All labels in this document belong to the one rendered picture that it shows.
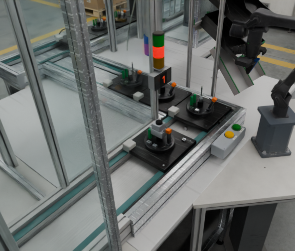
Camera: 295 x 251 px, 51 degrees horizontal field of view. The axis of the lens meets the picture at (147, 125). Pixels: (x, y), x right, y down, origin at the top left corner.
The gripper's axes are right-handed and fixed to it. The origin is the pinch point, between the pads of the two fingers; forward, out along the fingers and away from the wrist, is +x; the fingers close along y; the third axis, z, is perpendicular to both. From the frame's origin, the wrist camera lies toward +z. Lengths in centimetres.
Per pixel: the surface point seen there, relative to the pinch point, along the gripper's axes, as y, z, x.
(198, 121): 14.0, 14.8, 28.8
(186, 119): 16.5, 20.2, 28.9
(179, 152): 38.2, 8.9, 28.8
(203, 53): -76, 67, 40
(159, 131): 41.0, 17.6, 19.9
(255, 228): 3, -24, 95
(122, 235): 81, 2, 34
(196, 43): -80, 77, 36
